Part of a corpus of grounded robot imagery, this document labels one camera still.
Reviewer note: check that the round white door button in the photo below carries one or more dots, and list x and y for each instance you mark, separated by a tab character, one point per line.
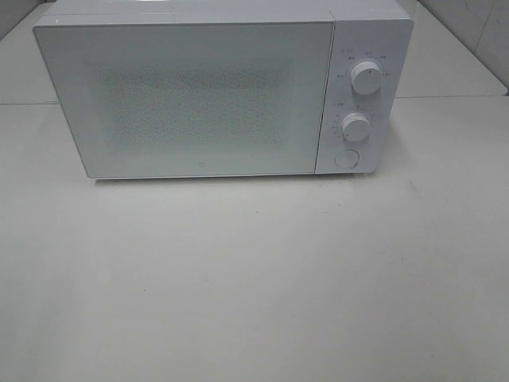
347	159

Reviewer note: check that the white dial knob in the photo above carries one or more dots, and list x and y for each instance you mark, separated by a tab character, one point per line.
355	127
366	76

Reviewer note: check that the white microwave door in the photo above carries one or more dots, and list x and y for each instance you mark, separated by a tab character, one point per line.
148	101

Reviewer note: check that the white microwave oven body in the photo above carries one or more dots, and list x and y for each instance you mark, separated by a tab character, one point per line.
377	29

